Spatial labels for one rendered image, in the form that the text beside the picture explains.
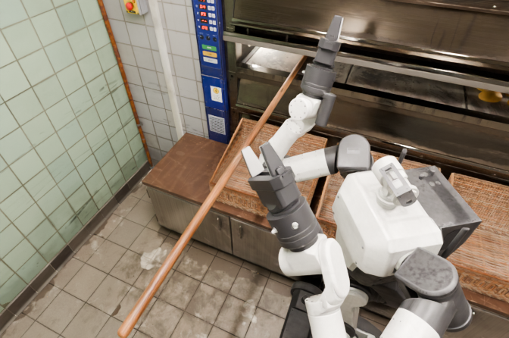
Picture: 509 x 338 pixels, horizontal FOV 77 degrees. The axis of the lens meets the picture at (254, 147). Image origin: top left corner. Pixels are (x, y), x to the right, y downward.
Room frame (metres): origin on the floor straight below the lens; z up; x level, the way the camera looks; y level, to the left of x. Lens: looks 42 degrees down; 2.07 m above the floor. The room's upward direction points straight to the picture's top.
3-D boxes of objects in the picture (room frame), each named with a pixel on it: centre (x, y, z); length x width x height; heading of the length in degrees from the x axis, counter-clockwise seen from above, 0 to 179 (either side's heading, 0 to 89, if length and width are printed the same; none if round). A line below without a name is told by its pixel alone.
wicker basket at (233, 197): (1.29, -0.09, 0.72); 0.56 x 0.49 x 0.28; 68
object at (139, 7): (1.86, 0.67, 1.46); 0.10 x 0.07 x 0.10; 67
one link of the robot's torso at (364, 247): (0.53, -0.40, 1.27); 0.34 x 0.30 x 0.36; 11
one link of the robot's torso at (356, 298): (0.52, -0.36, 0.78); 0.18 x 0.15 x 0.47; 158
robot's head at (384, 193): (0.52, -0.34, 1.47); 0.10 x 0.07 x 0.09; 11
